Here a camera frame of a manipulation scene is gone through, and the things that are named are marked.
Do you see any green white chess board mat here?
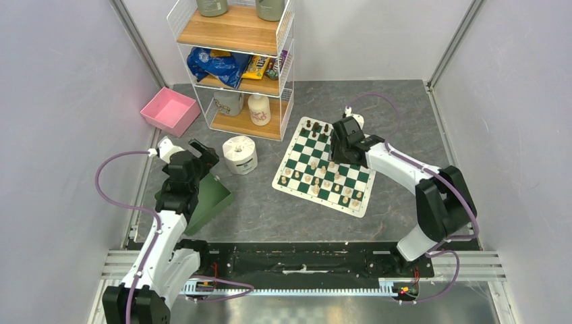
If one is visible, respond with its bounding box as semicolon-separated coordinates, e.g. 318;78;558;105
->
272;117;375;218

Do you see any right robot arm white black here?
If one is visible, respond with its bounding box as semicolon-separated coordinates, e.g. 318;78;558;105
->
329;116;477;276

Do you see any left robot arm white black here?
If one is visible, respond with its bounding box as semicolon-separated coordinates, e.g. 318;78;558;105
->
94;137;219;323

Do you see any white wrapped paper roll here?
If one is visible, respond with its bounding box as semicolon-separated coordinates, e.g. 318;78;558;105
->
222;135;258;175

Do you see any green plastic bin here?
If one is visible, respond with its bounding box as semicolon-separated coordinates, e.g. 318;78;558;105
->
154;173;235;236

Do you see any grey patterned mug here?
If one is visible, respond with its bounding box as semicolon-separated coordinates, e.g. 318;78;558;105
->
213;90;244;117

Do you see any pink plastic bin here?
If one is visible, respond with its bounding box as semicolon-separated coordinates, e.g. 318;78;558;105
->
140;87;201;138

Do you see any cream bottle pink lettering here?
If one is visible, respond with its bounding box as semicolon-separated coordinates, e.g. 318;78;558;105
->
248;94;271;126

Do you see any blue snack bag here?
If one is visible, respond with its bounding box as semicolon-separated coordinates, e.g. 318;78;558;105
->
186;47;252;88

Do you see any yellow candy bag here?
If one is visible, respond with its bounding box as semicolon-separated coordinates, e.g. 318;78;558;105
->
241;55;270;80

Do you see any purple snack packet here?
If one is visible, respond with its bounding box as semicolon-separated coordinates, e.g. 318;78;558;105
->
264;50;288;80

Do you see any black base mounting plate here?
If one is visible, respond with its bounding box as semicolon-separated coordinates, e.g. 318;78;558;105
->
175;240;434;290

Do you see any grey-green jar left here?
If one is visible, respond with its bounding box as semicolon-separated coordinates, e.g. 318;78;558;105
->
196;0;229;18

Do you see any grey-green jar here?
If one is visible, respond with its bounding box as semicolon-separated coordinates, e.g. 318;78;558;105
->
255;0;285;22
196;0;229;18

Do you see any grey-green jar right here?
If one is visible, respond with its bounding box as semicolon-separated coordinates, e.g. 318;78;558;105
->
255;0;285;22

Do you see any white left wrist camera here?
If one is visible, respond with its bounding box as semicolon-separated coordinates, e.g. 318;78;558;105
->
146;136;185;163

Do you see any white wire wooden shelf rack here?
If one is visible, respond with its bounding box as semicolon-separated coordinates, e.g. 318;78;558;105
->
167;1;295;140

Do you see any white slotted cable duct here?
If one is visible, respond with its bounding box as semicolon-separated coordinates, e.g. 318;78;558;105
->
179;279;419;299

